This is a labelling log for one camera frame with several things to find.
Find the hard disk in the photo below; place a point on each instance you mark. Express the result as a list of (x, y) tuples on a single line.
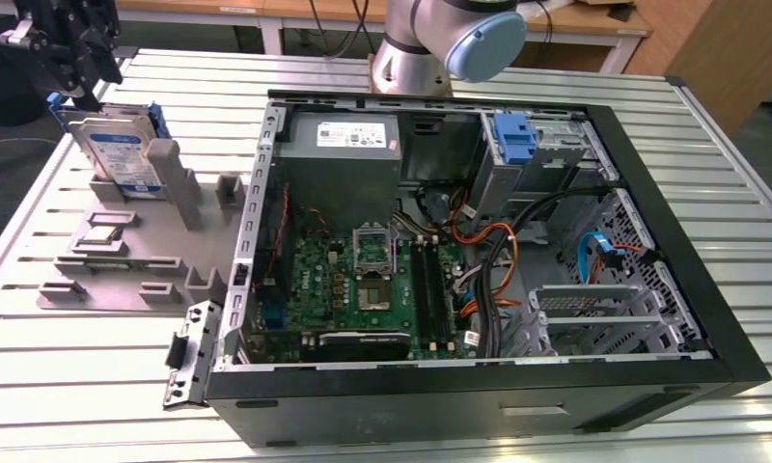
[(119, 154)]

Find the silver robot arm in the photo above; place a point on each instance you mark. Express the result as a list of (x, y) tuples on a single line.
[(412, 29)]

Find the silver disk bay cage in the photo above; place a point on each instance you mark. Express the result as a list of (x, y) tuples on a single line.
[(592, 320)]

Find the black chair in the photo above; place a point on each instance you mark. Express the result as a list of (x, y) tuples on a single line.
[(7, 106)]

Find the silver CPU chip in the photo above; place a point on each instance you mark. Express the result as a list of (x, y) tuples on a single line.
[(103, 235)]

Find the grey parts rack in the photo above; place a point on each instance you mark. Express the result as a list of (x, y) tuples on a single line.
[(155, 251)]

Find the green RAM stick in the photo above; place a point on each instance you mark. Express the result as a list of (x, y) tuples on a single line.
[(116, 264)]

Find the black case fan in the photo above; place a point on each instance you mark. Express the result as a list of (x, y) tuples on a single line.
[(274, 231)]

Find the grey power supply box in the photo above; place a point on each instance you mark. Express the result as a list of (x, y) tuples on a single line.
[(342, 193)]

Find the blue expansion slot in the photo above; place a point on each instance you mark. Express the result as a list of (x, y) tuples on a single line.
[(275, 318)]

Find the silver expansion card retainer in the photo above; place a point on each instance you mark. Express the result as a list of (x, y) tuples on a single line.
[(196, 347)]

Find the thin metal locking lever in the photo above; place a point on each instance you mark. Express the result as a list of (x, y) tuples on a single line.
[(394, 255)]

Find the green motherboard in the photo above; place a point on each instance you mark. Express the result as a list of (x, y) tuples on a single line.
[(322, 308)]

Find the CPU socket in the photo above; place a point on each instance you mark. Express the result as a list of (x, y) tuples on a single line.
[(375, 295)]

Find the blue plastic drive latch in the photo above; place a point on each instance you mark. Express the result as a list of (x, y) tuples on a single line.
[(515, 140)]

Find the silver optical drive cage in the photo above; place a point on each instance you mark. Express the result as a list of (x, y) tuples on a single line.
[(508, 188)]

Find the black RAM slot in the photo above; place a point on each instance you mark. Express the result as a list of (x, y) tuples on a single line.
[(423, 294), (439, 294)]

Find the black graphics card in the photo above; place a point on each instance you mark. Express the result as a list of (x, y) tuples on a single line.
[(360, 345)]

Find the black PC case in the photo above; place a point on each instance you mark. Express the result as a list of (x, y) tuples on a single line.
[(424, 410)]

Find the brown wooden cabinet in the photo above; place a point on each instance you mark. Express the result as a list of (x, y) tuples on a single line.
[(734, 58)]

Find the wooden desk white frame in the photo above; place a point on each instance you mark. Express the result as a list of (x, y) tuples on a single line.
[(599, 21)]

